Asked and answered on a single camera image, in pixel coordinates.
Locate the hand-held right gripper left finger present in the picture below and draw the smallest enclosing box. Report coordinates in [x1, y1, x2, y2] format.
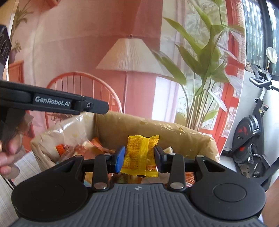
[53, 146, 126, 191]

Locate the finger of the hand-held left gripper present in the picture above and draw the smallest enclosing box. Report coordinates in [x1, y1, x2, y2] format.
[74, 96, 110, 115]

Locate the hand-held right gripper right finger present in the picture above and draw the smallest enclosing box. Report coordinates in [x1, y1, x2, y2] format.
[153, 145, 221, 191]

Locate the yellow snack packet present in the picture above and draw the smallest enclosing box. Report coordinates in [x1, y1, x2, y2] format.
[121, 135, 160, 178]

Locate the orange chip bag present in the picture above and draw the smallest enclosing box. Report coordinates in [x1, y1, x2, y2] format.
[83, 137, 116, 160]

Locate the cardboard box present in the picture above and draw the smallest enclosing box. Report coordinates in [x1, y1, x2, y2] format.
[31, 110, 221, 191]

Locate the person's left hand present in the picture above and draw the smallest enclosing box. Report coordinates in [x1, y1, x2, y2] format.
[0, 111, 35, 180]

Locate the clear plastic snack bag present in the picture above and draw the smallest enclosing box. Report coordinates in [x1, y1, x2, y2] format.
[43, 115, 97, 158]

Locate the black exercise bike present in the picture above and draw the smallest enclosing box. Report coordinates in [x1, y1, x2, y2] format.
[224, 63, 279, 193]

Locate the white bag on stick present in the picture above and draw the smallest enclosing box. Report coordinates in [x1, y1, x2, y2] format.
[266, 47, 278, 64]

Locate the dark framed window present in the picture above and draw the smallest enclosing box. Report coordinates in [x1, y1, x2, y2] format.
[242, 0, 279, 77]

